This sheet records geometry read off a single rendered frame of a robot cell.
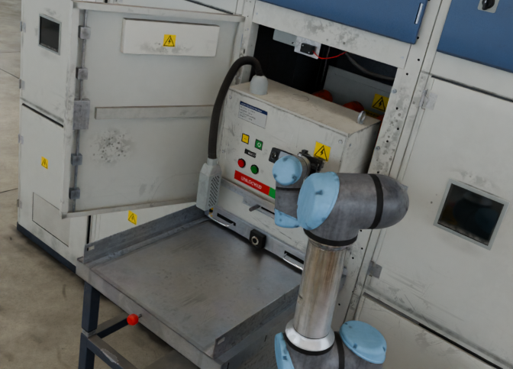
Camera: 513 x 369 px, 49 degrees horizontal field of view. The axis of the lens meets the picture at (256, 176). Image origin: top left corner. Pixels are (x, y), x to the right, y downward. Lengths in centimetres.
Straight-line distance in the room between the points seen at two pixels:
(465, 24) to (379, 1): 27
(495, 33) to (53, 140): 220
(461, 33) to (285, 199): 67
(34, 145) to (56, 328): 98
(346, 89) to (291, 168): 116
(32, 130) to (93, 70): 135
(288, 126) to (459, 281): 72
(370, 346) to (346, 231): 35
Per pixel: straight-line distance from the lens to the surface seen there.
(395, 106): 183
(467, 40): 172
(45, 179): 324
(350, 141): 178
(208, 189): 202
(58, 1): 292
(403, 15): 179
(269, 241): 204
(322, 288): 125
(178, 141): 217
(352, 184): 115
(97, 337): 207
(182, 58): 206
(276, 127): 189
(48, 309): 305
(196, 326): 168
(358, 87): 258
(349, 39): 189
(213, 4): 222
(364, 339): 141
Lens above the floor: 188
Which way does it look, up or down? 23 degrees down
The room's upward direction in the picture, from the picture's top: 11 degrees clockwise
